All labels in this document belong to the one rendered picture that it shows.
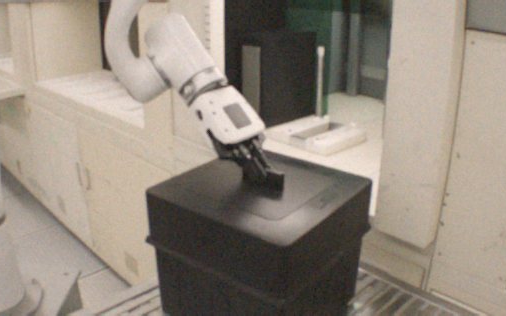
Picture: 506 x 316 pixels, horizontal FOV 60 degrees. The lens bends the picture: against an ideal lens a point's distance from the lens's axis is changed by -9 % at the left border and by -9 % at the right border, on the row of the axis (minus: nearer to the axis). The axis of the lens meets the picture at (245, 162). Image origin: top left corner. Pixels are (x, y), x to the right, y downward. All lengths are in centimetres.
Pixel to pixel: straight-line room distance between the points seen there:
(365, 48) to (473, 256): 126
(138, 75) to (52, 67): 192
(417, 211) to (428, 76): 25
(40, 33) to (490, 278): 236
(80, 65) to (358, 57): 154
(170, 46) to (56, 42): 192
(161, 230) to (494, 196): 59
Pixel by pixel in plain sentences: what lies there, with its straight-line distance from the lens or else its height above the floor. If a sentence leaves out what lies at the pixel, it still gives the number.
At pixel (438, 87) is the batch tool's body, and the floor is 118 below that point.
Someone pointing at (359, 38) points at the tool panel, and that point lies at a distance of 201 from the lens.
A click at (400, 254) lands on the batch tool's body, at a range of 105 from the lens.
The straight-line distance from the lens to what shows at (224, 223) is 69.
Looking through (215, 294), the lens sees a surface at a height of 87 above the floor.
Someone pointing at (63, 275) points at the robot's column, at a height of 76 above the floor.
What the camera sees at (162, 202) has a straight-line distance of 77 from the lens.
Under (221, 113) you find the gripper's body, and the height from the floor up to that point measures 113.
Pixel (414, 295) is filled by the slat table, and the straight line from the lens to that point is 101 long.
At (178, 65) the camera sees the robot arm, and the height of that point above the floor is 120.
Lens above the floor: 135
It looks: 22 degrees down
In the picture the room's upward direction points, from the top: straight up
